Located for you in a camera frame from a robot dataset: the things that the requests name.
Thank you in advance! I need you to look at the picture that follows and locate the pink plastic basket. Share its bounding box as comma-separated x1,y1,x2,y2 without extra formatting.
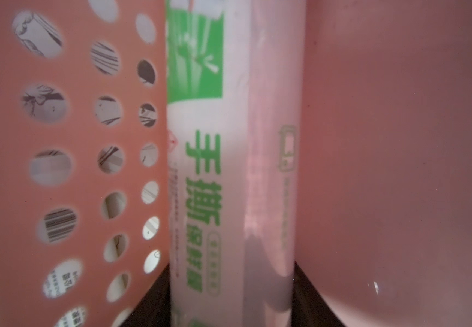
0,1,472,326

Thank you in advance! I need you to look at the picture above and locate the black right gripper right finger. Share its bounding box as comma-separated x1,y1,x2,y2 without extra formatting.
291,263,345,327

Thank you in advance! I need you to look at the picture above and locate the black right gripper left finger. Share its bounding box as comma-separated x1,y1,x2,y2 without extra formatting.
120,264,171,327

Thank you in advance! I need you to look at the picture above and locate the clear green wrap roll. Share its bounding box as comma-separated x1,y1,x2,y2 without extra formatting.
165,1,307,326

